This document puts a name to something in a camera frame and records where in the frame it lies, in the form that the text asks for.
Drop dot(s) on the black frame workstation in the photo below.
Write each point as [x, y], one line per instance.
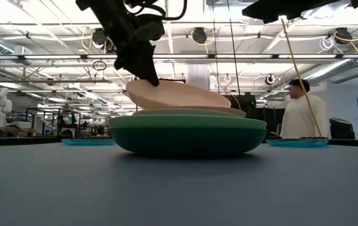
[66, 125]

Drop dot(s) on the white round column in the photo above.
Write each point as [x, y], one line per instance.
[199, 73]

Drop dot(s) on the dark green plastic plate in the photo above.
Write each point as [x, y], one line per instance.
[185, 141]

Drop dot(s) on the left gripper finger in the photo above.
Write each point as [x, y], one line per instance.
[131, 61]
[152, 66]

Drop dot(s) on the blue transparent small plate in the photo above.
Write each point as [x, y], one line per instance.
[296, 143]
[87, 142]

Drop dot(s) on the black monitor screen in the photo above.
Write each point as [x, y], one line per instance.
[244, 103]

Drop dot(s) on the peach plastic plate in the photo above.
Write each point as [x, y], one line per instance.
[182, 95]

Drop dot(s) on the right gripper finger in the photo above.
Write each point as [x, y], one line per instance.
[276, 9]

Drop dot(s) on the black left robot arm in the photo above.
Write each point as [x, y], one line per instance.
[84, 3]

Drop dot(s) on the person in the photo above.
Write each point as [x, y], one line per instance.
[301, 116]

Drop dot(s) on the white plastic plate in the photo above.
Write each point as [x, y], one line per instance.
[172, 113]

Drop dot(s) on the black partition panels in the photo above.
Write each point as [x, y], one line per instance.
[269, 122]

